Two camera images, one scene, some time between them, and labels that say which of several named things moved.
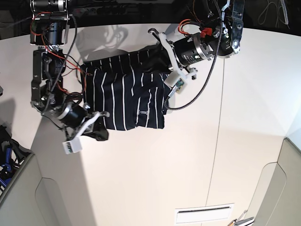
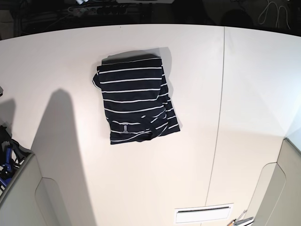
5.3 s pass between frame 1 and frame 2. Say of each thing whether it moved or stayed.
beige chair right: stayed
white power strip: stayed
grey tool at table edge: stayed
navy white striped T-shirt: moved
